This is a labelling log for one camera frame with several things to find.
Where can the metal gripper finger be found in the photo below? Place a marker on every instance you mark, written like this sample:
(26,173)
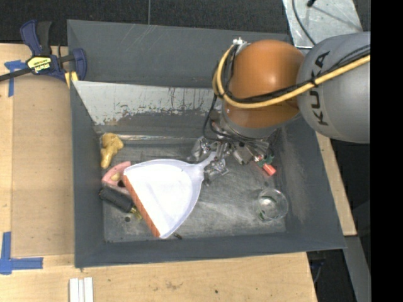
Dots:
(199,149)
(217,168)

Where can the white dustpan with orange edge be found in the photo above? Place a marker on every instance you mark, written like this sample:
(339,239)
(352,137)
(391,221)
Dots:
(163,193)

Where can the clear glass cup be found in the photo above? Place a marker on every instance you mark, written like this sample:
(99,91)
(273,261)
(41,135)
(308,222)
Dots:
(271,204)

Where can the pink and yellow toy wedge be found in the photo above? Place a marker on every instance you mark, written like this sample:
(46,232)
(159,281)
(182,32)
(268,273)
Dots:
(114,176)

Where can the yellow toy figure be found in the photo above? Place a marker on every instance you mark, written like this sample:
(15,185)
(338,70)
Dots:
(108,149)

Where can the black cylinder with brass tip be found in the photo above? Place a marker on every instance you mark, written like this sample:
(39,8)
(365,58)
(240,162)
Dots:
(115,197)

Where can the grey metal bin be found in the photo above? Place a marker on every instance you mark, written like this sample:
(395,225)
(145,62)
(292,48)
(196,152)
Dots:
(151,55)

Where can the pale wood board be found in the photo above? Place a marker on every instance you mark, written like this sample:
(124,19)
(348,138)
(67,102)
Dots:
(41,168)

